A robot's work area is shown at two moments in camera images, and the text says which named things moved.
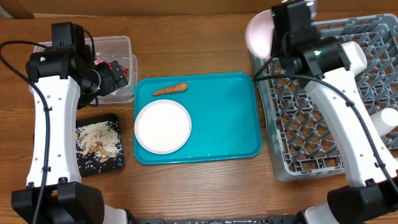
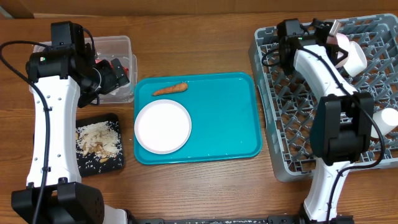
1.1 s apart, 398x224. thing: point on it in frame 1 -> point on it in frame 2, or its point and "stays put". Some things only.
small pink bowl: [259, 32] -> [342, 41]
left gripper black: [111, 83] stays put
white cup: [385, 119] stays put
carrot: [180, 88] stays put
